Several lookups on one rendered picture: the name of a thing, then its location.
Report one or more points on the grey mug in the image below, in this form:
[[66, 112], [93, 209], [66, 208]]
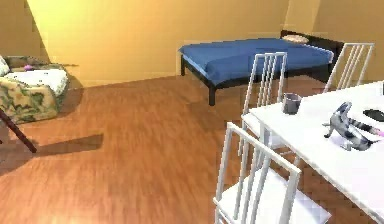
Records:
[[291, 103]]

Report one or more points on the white slatted chair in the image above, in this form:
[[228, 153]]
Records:
[[351, 63], [266, 80], [263, 196]]

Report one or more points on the beige patterned pillow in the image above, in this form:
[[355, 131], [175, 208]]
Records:
[[295, 38]]

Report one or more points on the white table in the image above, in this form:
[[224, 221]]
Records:
[[333, 140]]

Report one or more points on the green floral armchair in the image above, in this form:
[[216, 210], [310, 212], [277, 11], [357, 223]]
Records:
[[31, 90]]

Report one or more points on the small purple object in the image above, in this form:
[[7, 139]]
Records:
[[28, 67]]

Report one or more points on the pink tipped dark stick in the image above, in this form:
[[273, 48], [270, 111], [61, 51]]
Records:
[[368, 127]]

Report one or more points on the dark brown slanted leg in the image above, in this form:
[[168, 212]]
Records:
[[16, 131]]

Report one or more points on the black flat oval object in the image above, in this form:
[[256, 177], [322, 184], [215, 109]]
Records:
[[375, 115]]

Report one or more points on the blue bed with dark frame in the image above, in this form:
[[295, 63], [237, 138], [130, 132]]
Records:
[[253, 55]]

